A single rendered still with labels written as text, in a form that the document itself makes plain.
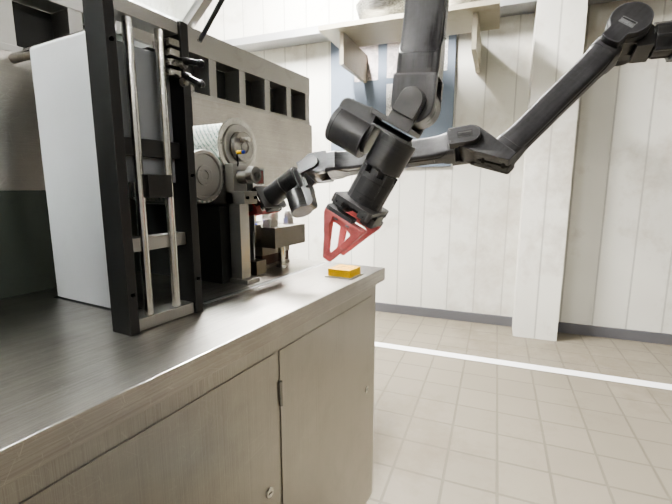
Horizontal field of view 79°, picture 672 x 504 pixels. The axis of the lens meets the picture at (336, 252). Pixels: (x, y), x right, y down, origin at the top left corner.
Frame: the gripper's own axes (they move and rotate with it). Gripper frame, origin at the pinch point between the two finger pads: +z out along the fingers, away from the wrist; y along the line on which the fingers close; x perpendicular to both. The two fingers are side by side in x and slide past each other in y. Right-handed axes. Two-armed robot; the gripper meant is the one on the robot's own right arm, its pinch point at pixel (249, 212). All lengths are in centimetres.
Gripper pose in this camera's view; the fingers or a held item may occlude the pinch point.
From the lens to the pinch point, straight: 118.0
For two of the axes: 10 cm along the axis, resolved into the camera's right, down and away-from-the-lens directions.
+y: 4.7, -1.4, 8.7
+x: -4.6, -8.8, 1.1
